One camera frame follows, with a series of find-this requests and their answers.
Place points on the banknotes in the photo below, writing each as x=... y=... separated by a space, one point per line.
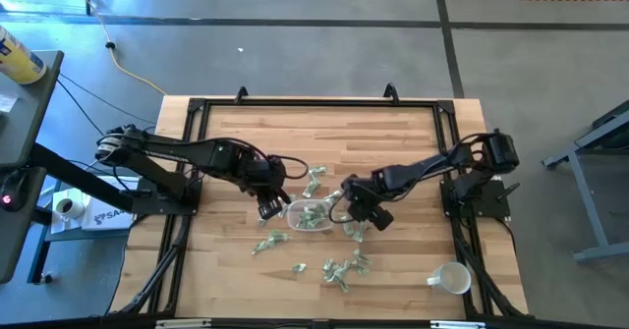
x=328 y=264

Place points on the black computer mouse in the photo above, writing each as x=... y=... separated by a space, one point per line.
x=12 y=191

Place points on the white printed paper sheet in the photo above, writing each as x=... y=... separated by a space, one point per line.
x=108 y=218

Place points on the black diagonal desk beam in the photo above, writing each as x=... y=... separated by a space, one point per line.
x=83 y=179

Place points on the white paper label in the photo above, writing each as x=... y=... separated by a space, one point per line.
x=7 y=103

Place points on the clear plastic bin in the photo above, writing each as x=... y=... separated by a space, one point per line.
x=290 y=211

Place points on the paper wrappers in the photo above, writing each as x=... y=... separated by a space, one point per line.
x=299 y=267
x=343 y=286

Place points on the silver metal bracket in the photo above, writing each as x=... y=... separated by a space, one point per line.
x=457 y=324
x=182 y=324

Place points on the white ceramic mug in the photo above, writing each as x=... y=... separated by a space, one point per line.
x=454 y=277

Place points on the grey metal table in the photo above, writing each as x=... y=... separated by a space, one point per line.
x=587 y=199

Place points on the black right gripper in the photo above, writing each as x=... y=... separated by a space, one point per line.
x=363 y=191

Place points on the grey side desk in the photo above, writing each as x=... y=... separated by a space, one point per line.
x=29 y=113

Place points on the white coffee cup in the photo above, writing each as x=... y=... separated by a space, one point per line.
x=69 y=208

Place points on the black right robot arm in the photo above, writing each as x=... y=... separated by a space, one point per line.
x=422 y=167

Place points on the yellow wipes canister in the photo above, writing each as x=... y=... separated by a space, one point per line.
x=19 y=59

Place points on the black aluminium table frame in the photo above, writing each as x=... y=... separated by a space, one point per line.
x=319 y=102

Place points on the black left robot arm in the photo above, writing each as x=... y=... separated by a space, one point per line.
x=172 y=153

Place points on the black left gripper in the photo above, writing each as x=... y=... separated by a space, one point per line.
x=263 y=177

